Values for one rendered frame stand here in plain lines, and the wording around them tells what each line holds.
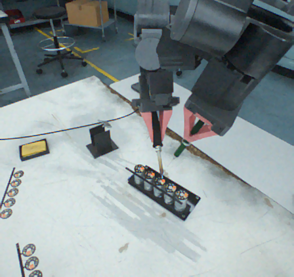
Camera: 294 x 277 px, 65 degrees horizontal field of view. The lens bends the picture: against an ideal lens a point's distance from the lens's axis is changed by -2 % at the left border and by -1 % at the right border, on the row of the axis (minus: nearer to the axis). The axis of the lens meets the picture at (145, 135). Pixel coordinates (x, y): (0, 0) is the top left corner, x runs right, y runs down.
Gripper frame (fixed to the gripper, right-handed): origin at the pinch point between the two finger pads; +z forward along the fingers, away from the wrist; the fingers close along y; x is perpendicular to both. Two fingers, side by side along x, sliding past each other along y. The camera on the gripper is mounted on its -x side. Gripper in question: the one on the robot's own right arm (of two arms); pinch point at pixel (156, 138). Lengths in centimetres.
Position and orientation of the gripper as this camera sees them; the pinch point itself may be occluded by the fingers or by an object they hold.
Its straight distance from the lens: 54.7
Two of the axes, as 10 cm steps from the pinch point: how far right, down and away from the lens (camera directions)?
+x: -1.0, -2.0, 9.7
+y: 9.9, -0.8, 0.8
